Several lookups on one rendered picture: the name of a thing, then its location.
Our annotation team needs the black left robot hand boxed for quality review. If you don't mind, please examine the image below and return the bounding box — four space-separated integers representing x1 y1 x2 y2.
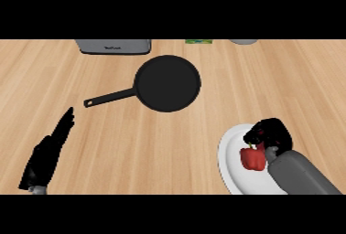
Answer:
17 106 75 191

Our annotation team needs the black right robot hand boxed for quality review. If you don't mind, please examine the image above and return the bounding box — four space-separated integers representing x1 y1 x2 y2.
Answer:
242 117 292 157

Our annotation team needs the white plate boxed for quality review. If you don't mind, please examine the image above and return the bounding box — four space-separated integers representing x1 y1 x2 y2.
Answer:
217 122 289 196

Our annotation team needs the black frying pan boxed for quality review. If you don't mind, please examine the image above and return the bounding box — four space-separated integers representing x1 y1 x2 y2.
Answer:
82 54 202 113

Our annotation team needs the red bell pepper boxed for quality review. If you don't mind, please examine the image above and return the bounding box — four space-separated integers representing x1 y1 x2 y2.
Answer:
239 142 267 172

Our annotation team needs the grey round container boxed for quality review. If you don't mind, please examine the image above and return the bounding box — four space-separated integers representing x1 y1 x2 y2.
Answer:
227 39 260 46

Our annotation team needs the green box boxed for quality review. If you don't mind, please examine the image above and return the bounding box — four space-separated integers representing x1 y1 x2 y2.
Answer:
183 39 212 45

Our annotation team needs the grey appliance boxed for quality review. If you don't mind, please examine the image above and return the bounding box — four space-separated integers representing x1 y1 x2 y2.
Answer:
73 39 152 56

